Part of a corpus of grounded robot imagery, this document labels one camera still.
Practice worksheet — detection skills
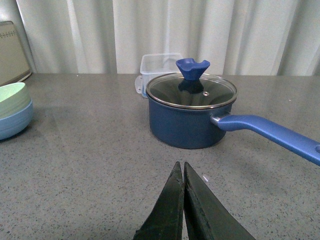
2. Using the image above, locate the green bowl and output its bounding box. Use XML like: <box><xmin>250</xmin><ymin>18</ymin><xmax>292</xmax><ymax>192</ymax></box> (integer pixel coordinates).
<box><xmin>0</xmin><ymin>82</ymin><xmax>31</xmax><ymax>119</ymax></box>

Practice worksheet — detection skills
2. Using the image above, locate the blue bowl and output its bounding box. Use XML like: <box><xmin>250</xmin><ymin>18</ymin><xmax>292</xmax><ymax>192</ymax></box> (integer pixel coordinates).
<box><xmin>0</xmin><ymin>100</ymin><xmax>34</xmax><ymax>140</ymax></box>

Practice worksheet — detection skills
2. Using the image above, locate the blue-rimmed container lid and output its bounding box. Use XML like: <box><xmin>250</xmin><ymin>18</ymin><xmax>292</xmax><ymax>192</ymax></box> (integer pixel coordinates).
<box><xmin>134</xmin><ymin>75</ymin><xmax>147</xmax><ymax>98</ymax></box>

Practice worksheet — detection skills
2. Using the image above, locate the glass lid blue knob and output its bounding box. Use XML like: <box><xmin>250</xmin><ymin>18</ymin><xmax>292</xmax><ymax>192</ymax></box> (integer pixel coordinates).
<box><xmin>146</xmin><ymin>58</ymin><xmax>238</xmax><ymax>110</ymax></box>

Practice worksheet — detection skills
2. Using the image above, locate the white curtain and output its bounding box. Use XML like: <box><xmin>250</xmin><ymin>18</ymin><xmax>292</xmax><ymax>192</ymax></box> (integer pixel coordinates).
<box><xmin>0</xmin><ymin>0</ymin><xmax>320</xmax><ymax>76</ymax></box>

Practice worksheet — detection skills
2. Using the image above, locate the clear plastic container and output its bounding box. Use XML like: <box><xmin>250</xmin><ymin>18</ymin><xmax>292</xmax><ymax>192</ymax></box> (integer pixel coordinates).
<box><xmin>140</xmin><ymin>53</ymin><xmax>183</xmax><ymax>84</ymax></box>

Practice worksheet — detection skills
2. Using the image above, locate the dark blue saucepan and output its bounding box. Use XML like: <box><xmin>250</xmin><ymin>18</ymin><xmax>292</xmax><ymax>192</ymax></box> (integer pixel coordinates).
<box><xmin>148</xmin><ymin>98</ymin><xmax>320</xmax><ymax>165</ymax></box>

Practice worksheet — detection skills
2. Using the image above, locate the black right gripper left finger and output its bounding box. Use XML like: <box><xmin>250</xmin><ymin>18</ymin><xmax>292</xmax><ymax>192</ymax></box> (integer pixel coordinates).
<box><xmin>133</xmin><ymin>161</ymin><xmax>185</xmax><ymax>240</ymax></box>

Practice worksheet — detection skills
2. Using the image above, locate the cream white toaster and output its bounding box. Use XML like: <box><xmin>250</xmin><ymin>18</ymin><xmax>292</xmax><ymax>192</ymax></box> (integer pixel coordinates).
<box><xmin>0</xmin><ymin>21</ymin><xmax>32</xmax><ymax>86</ymax></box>

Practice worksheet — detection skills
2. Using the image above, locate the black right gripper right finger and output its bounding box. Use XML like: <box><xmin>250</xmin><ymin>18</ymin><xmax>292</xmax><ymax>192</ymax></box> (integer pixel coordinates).
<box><xmin>183</xmin><ymin>161</ymin><xmax>257</xmax><ymax>240</ymax></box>

